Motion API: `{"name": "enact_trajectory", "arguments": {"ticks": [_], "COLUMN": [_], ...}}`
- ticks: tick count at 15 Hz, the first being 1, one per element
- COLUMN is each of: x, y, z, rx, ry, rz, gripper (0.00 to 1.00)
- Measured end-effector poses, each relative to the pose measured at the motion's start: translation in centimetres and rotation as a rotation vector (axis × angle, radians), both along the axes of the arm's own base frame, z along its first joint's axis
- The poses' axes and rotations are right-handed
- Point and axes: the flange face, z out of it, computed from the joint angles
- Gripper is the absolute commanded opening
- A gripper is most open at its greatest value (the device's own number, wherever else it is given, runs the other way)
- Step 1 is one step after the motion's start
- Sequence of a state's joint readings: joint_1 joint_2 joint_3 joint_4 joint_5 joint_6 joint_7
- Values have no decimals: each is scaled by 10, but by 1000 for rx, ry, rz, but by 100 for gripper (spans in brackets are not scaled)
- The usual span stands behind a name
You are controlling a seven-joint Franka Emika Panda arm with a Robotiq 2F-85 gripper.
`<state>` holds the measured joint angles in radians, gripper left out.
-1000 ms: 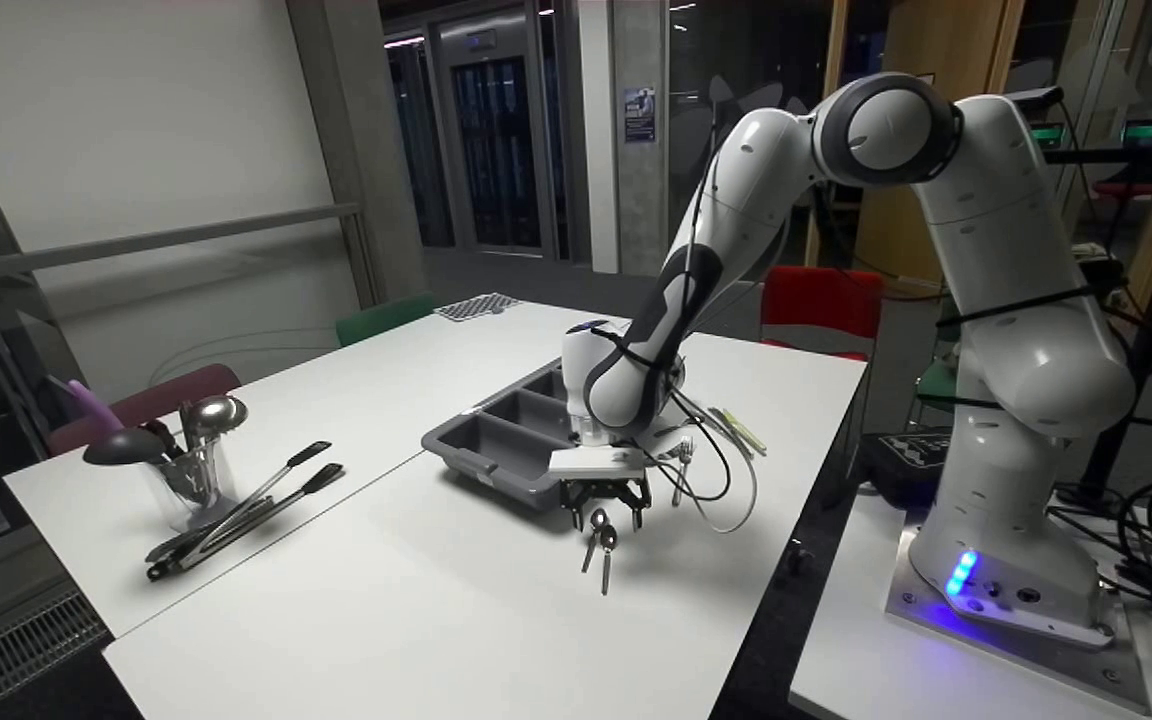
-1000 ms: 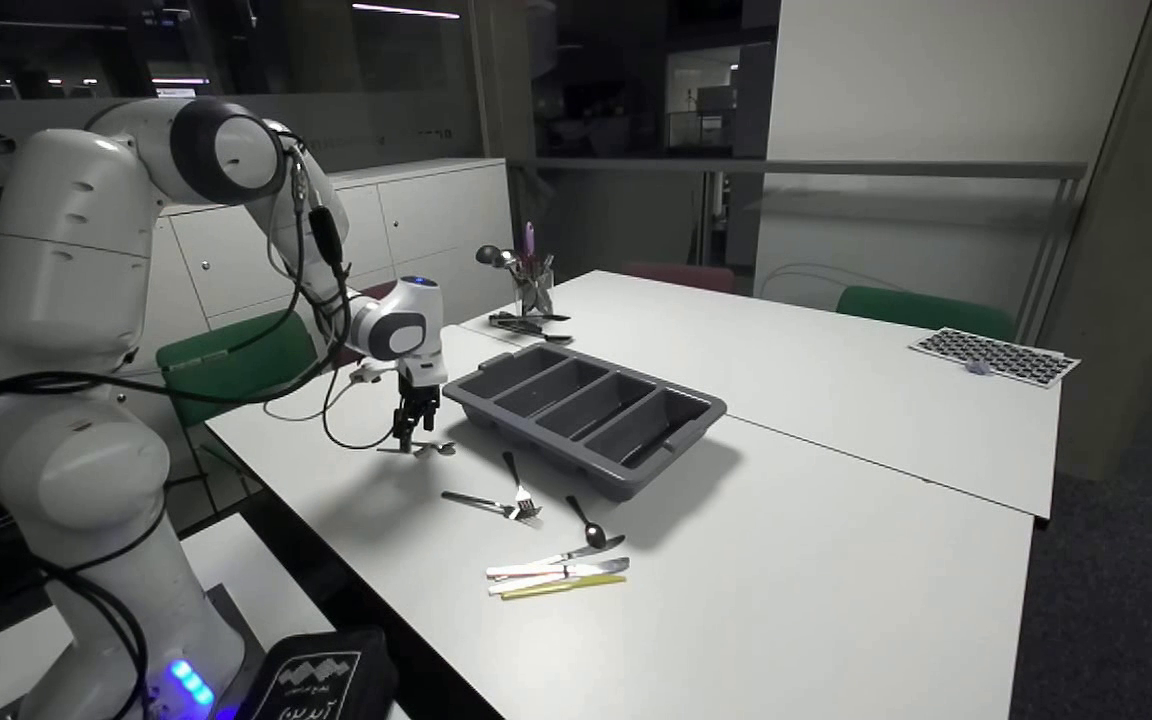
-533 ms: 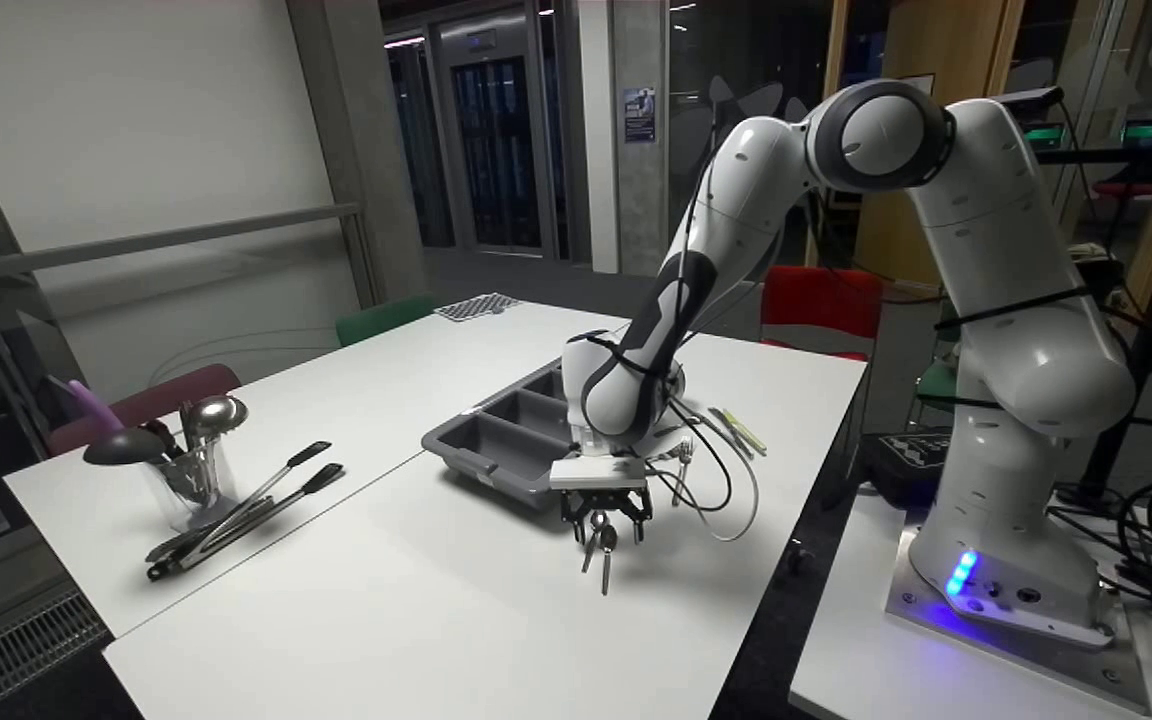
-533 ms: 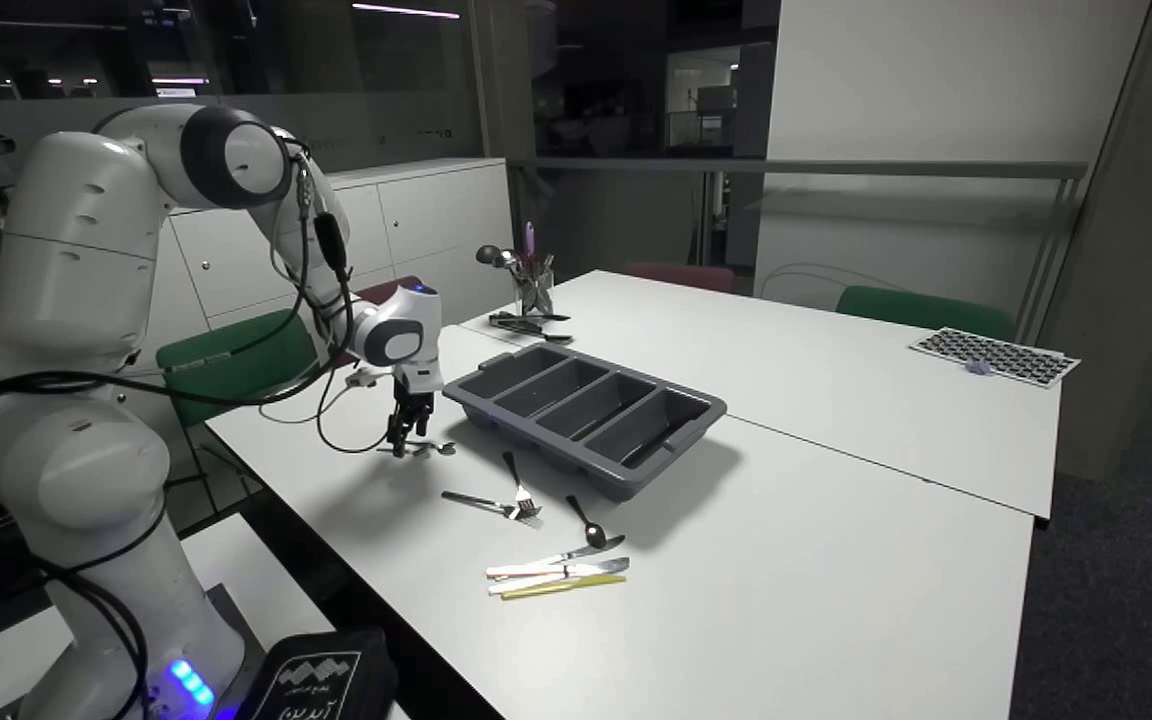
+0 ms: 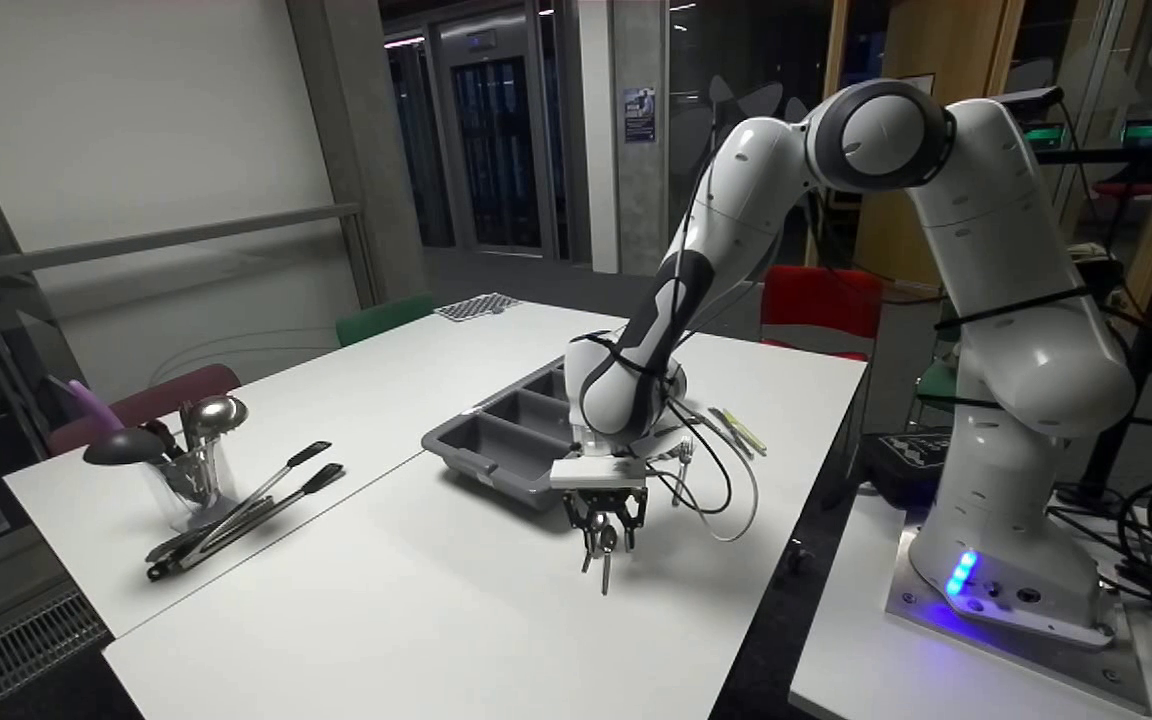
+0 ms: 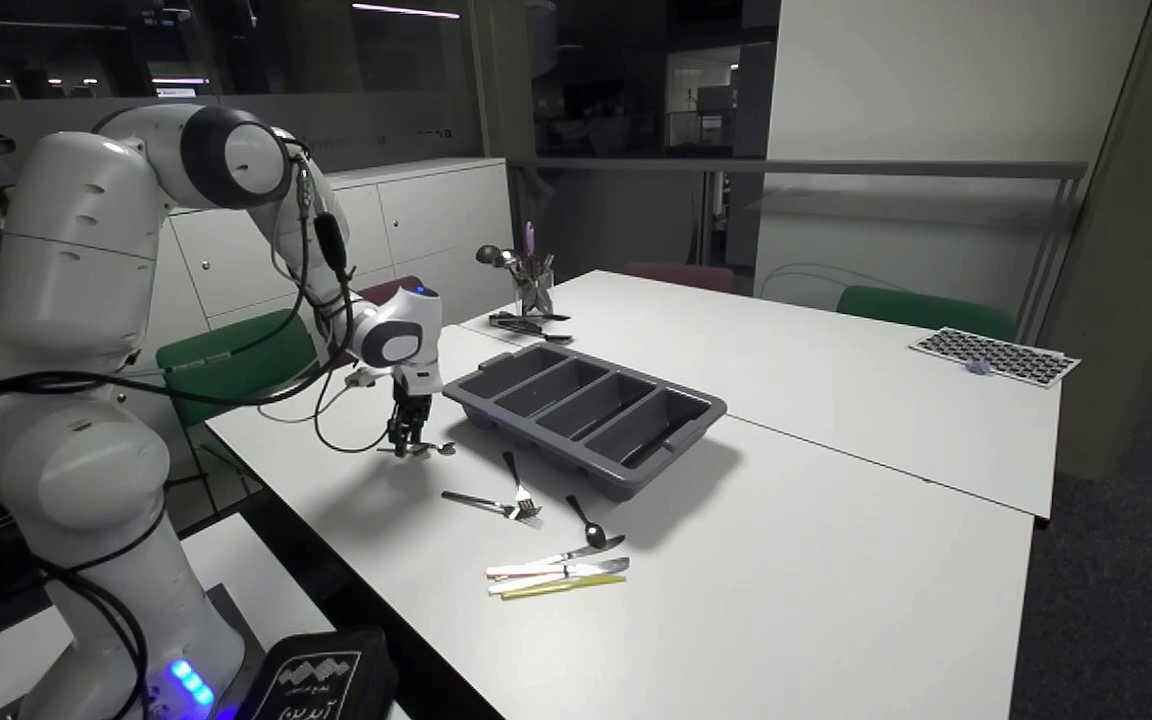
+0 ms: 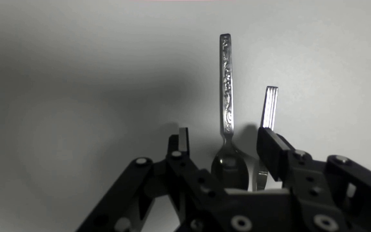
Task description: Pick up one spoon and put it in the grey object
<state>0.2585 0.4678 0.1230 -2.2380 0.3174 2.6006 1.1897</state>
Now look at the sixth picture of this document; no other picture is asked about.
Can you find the grey plastic cutlery tray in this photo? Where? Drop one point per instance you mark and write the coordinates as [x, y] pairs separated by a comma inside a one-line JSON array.
[[683, 425]]

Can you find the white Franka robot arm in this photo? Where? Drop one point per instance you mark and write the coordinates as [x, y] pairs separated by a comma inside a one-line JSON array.
[[68, 265]]

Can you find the ceiling light strip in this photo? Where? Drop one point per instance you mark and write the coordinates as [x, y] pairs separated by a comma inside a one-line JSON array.
[[401, 10]]

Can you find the black control box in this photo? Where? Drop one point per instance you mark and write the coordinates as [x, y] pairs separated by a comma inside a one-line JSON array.
[[323, 683]]

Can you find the green chair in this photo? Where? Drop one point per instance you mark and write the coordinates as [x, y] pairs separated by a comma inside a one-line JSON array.
[[923, 310], [221, 363]]

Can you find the dark red chair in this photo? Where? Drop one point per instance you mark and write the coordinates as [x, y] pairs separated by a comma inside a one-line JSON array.
[[391, 287], [691, 279]]

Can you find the checkerboard calibration sheet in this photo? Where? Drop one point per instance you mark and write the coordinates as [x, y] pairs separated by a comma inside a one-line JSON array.
[[999, 356]]

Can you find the white cabinet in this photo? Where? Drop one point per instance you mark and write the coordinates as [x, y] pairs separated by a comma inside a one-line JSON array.
[[442, 225]]

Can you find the yellow-green plastic knife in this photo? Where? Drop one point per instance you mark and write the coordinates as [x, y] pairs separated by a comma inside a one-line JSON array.
[[538, 591]]

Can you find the black ladle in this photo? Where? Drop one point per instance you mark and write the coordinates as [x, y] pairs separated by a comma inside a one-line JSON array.
[[491, 254]]

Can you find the grey metal handrail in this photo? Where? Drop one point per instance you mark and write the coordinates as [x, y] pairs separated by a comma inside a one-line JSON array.
[[800, 168]]

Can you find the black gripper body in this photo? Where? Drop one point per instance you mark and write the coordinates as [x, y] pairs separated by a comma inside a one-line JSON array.
[[411, 397]]

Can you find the dark metal cutlery piece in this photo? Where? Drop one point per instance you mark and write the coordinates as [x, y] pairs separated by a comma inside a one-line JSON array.
[[512, 479]]

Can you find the white plastic knife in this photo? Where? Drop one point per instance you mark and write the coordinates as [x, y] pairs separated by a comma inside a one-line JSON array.
[[538, 574]]

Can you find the black spoon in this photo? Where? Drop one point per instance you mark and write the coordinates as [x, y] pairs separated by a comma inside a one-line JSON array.
[[593, 539]]

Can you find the purple kitchen utensil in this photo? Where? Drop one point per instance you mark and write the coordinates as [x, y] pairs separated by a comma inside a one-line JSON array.
[[529, 242]]

